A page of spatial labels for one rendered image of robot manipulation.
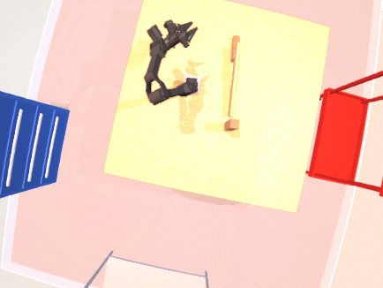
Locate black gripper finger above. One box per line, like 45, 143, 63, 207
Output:
182, 27, 198, 43
177, 21, 193, 33

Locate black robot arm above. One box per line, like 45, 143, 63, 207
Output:
144, 19, 198, 105

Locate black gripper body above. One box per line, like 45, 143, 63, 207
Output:
165, 22, 190, 48

